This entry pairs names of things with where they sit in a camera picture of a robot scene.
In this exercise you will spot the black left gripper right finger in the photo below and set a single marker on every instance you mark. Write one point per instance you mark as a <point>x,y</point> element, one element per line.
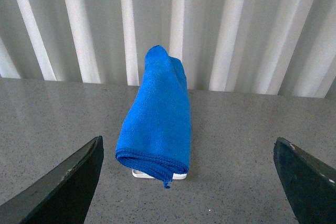
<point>309,183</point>

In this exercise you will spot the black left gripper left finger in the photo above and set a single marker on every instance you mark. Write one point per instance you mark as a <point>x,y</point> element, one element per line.
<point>64,194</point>

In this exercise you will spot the blue microfiber cloth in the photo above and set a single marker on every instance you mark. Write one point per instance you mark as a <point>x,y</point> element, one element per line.
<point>156,134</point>

